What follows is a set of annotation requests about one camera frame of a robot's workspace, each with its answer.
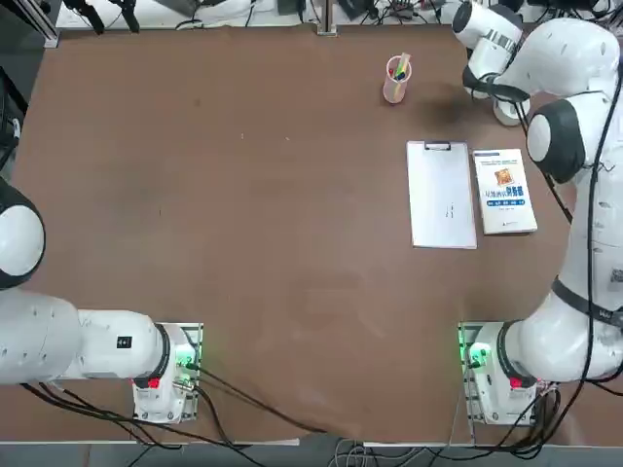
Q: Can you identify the white clipboard with black clip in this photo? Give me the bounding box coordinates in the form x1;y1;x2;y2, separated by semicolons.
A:
406;139;478;250

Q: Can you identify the pink translucent pen cup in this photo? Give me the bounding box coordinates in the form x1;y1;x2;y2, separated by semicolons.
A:
383;54;414;105

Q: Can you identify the white and blue book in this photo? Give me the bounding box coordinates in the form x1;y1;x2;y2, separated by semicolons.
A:
471;148;539;237

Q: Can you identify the black base power cable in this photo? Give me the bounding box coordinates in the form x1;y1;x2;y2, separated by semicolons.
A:
192;363;342;436

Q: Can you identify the aluminium profile post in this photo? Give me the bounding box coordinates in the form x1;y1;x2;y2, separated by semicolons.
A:
14;0;60;49
315;0;339;36

